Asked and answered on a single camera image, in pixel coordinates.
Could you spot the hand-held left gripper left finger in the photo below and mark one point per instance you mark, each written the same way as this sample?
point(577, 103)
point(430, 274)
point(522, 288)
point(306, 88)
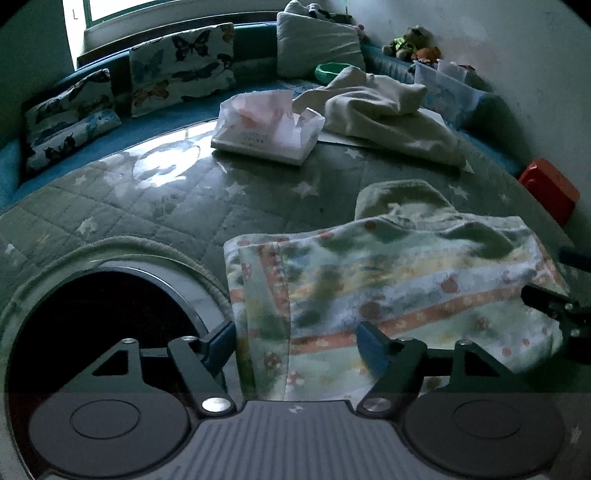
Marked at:
point(219, 344)

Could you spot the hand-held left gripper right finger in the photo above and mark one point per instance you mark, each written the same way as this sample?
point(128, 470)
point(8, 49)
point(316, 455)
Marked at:
point(374, 348)

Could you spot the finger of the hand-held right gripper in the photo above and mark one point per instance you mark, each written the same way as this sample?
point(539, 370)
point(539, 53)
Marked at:
point(554, 304)
point(577, 261)

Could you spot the red box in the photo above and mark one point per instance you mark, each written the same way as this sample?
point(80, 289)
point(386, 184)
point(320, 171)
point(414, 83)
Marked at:
point(549, 189)

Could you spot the round metal-rimmed table opening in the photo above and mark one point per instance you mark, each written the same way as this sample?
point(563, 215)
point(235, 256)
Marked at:
point(92, 314)

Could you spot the green star quilted tablecloth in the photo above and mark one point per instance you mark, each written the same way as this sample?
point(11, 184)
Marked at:
point(184, 198)

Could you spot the white tissue pack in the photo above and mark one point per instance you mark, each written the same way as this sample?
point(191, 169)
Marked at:
point(263, 129)

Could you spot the cream garment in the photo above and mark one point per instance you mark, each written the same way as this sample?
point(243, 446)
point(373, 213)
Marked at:
point(383, 110)

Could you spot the long butterfly print cushion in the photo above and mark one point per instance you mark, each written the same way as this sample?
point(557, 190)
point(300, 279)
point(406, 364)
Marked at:
point(74, 138)
point(69, 99)

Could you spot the orange plush toy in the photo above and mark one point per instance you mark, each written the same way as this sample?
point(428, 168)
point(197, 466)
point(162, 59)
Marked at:
point(427, 54)

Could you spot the green plush toy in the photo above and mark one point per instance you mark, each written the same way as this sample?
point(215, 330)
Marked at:
point(406, 41)

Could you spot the green bowl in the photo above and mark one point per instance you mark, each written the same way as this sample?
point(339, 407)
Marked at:
point(330, 71)

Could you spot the square butterfly print cushion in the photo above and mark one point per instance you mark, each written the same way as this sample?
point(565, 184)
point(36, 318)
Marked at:
point(184, 64)

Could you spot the blue sofa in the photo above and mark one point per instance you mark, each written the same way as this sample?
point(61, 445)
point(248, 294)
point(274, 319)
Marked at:
point(258, 41)

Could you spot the plain pale pillow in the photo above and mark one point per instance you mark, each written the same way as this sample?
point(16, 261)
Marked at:
point(318, 46)

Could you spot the white and dark cloth bundle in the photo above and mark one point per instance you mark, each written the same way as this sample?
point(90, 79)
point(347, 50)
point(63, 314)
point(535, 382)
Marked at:
point(314, 9)

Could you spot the window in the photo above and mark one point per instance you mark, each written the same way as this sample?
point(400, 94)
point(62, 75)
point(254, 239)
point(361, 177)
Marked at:
point(120, 9)

